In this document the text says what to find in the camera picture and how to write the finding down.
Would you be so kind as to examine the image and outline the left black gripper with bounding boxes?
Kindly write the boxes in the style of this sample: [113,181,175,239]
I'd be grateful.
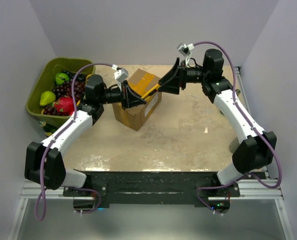
[98,80,146,111]

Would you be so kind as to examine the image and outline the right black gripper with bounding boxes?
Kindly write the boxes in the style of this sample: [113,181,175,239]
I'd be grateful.
[158,58,210,95]

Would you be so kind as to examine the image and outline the yellow utility knife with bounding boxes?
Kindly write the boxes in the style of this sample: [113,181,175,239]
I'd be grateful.
[141,84,161,100]

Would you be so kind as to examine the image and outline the taped cardboard express box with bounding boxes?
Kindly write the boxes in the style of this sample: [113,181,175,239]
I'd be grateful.
[112,69,162,131]

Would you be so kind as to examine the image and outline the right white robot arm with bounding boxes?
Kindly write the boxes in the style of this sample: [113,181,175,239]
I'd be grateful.
[157,48,277,197]

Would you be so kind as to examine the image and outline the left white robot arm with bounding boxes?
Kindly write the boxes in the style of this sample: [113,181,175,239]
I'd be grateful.
[24,74,146,196]

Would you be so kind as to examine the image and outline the black grape bunch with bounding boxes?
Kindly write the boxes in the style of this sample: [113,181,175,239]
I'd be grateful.
[61,69,87,82]

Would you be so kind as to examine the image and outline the red dragon fruit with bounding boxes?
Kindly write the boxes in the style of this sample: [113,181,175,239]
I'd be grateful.
[53,96,74,116]

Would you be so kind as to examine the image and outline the dark purple grape bunch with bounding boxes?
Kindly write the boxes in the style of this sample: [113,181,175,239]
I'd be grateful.
[51,80,86,102]

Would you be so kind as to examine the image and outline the green apple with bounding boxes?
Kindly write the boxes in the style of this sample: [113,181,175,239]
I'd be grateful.
[54,72,70,86]

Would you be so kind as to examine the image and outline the small red grape bunch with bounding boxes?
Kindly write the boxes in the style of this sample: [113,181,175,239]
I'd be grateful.
[41,105,62,116]

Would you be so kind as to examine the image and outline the green pear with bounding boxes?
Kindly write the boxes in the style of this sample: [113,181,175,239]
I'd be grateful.
[39,91,56,107]

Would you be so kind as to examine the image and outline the olive green plastic basket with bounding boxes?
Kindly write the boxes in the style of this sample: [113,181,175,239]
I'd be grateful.
[26,57,91,128]

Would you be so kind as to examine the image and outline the dark bottle behind basket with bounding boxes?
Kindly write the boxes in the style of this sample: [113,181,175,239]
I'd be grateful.
[39,120,58,137]

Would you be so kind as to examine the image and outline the grey cylindrical bottle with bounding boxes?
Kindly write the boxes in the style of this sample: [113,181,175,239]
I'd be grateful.
[229,137,240,154]

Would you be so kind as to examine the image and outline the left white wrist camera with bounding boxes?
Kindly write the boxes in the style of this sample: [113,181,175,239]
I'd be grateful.
[111,64,129,89]

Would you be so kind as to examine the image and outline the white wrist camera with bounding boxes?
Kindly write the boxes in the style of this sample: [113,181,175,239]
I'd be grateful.
[177,43,195,67]
[111,64,129,89]

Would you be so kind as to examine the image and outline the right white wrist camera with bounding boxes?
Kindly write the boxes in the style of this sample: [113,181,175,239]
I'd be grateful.
[177,43,195,67]

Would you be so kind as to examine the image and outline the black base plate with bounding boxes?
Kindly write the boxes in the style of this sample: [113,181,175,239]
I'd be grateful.
[63,171,240,214]

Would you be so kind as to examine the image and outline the aluminium rail frame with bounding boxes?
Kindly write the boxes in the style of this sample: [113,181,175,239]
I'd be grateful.
[7,66,296,240]

